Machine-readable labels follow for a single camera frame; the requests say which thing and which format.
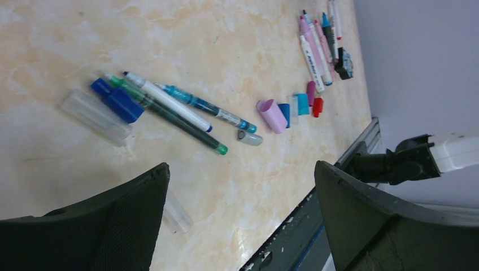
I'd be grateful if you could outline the owl eraser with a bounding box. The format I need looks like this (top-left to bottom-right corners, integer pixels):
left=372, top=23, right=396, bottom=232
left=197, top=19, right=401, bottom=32
left=334, top=47, right=354, bottom=80

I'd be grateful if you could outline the grey white marker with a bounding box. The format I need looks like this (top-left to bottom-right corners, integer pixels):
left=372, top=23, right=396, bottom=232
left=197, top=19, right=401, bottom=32
left=299, top=34, right=325, bottom=94

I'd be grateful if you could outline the light blue highlighter cap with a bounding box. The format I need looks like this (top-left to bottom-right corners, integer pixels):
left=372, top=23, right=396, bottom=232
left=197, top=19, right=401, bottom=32
left=294, top=93, right=310, bottom=116

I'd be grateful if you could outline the purple highlighter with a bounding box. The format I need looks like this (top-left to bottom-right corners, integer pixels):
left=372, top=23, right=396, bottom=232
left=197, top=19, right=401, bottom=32
left=299, top=15, right=324, bottom=77

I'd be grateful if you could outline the green pen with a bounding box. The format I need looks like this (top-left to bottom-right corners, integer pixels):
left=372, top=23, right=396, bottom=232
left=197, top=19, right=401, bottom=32
left=104, top=73, right=228, bottom=155

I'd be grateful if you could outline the clear green pen cap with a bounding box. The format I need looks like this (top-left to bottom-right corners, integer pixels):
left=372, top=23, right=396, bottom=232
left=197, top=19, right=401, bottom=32
left=60, top=90, right=132, bottom=147

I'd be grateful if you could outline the purple highlighter cap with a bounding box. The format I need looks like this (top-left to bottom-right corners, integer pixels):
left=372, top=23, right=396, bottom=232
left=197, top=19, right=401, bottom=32
left=256, top=99, right=288, bottom=134

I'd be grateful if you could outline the black highlighter blue cap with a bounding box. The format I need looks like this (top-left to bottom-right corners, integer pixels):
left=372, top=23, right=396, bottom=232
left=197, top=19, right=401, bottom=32
left=322, top=12, right=338, bottom=64

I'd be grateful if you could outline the pink highlighter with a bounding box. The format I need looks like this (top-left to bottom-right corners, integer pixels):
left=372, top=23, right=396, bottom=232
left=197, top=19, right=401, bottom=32
left=314, top=19, right=336, bottom=82

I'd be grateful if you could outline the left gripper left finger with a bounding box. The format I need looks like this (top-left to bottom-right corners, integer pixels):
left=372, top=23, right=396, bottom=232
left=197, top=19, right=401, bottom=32
left=1, top=163, right=170, bottom=270

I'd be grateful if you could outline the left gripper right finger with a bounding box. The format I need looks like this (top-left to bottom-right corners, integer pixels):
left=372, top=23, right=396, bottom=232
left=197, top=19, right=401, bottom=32
left=314, top=161, right=478, bottom=270

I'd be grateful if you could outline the grey marker cap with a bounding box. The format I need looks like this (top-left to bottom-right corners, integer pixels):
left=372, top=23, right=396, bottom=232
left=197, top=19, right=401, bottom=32
left=237, top=129, right=264, bottom=146

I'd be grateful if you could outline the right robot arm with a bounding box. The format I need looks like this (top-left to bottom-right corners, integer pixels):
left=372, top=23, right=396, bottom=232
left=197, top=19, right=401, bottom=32
left=343, top=129, right=478, bottom=185

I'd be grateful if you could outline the thick blue whiteboard marker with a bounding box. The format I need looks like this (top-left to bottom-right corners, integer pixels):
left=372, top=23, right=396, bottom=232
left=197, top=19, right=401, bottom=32
left=302, top=10, right=333, bottom=86

